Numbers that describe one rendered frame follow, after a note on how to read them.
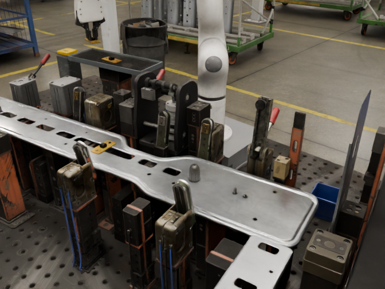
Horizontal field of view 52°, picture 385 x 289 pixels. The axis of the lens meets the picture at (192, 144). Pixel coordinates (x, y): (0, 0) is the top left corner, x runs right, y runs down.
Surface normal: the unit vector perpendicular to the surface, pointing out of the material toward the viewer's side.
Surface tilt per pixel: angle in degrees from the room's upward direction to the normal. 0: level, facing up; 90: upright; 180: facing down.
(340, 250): 0
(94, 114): 90
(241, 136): 2
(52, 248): 0
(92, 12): 94
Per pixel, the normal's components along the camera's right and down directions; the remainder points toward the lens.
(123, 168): 0.00, -0.87
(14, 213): 0.85, 0.25
